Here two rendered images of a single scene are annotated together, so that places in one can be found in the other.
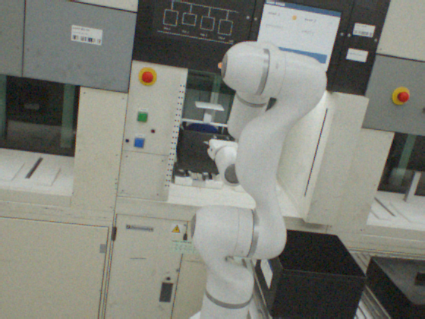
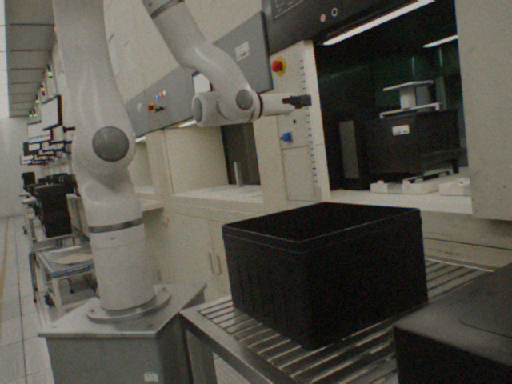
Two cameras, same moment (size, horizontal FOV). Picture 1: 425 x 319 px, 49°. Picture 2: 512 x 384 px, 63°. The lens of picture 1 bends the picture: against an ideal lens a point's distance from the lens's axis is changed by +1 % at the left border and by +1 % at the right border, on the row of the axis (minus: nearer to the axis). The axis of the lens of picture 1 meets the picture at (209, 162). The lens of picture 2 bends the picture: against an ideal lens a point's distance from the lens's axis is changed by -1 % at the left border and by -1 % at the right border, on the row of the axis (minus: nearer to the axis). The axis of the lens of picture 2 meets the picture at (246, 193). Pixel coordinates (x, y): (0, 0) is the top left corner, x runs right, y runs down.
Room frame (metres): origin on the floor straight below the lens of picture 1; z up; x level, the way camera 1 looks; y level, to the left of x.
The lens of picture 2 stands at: (1.01, -1.09, 1.08)
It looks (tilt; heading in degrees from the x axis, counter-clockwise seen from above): 6 degrees down; 71
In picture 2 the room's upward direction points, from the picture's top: 8 degrees counter-clockwise
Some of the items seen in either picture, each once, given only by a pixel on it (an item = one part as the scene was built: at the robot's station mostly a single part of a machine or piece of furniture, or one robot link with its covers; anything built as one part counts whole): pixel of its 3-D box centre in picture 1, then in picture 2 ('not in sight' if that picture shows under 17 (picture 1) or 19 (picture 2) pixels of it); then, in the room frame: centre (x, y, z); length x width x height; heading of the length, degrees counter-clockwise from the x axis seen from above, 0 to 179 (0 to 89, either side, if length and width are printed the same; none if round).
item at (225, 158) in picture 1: (233, 166); (221, 108); (1.33, -0.07, 1.19); 0.13 x 0.09 x 0.08; 10
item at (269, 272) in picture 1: (306, 273); (319, 261); (1.38, -0.38, 0.85); 0.28 x 0.28 x 0.17; 9
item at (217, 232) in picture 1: (223, 251); (105, 174); (1.03, -0.07, 1.07); 0.19 x 0.12 x 0.24; 98
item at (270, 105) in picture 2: (225, 151); (268, 104); (1.47, -0.04, 1.19); 0.11 x 0.10 x 0.07; 10
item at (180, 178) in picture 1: (196, 174); (415, 182); (2.01, 0.05, 0.89); 0.22 x 0.21 x 0.04; 10
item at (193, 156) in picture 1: (203, 139); (410, 133); (2.01, 0.05, 1.06); 0.24 x 0.20 x 0.32; 100
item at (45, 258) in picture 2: not in sight; (80, 282); (0.76, 2.35, 0.24); 0.97 x 0.52 x 0.48; 102
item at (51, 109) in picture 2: not in sight; (70, 117); (0.88, 3.17, 1.59); 0.50 x 0.41 x 0.36; 10
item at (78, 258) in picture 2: not in sight; (74, 258); (0.77, 2.17, 0.47); 0.31 x 0.23 x 0.02; 121
